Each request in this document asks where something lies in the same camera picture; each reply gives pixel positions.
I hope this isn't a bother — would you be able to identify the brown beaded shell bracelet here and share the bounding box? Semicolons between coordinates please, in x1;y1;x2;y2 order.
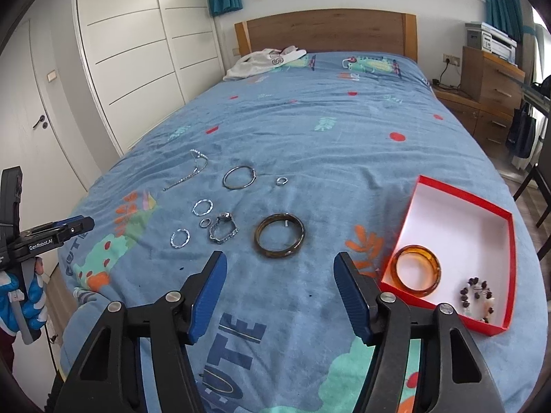
458;276;497;325

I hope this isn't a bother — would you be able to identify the right teal curtain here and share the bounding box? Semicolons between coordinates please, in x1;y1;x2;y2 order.
486;0;524;43

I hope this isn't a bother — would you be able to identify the white garment on bed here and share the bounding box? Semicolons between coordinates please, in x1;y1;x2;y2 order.
223;46;307;81

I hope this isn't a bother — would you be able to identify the wooden headboard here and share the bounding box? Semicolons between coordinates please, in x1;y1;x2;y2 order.
235;9;418;61

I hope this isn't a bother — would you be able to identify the wall power socket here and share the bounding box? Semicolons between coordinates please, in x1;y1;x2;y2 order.
443;54;460;66

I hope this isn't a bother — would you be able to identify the silver wristwatch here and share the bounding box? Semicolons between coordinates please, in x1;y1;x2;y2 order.
208;212;239;244

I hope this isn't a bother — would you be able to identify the blue white gloved left hand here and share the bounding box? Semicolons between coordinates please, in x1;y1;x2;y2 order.
1;257;48;345

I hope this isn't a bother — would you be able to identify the amber resin bangle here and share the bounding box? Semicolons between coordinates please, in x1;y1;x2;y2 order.
389;245;442;297

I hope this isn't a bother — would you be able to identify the wooden drawer dresser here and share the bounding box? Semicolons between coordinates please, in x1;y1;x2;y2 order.
433;47;525;160

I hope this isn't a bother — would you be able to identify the dark tortoiseshell bangle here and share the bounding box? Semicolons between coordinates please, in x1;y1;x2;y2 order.
253;213;306;259

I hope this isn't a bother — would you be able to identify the white wardrobe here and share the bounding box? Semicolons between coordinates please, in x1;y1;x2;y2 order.
76;0;224;154

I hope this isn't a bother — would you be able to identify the grey desk chair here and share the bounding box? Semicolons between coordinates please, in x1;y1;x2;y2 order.
513;135;551;227

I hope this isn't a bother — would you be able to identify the silver chain necklace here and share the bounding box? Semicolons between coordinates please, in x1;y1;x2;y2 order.
162;148;208;193

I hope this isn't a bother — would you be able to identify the dark hanging bag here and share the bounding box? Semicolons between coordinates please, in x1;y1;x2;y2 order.
505;102;536;159

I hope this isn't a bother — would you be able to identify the white printer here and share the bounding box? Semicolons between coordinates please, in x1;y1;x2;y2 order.
465;21;517;63

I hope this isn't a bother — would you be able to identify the twisted silver hoop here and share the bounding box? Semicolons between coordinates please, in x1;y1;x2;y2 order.
191;199;214;217
170;227;190;249

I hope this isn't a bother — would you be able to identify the white door with handle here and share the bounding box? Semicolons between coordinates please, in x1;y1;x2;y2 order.
1;19;96;229

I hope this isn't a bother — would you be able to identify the thin silver bangle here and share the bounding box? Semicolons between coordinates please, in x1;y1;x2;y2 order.
222;165;257;190

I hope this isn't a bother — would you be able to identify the blue patterned bed cover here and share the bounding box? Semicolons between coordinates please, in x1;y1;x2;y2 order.
59;51;548;412

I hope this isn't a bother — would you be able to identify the red shallow jewelry box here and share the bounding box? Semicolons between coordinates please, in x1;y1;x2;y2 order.
379;175;517;336

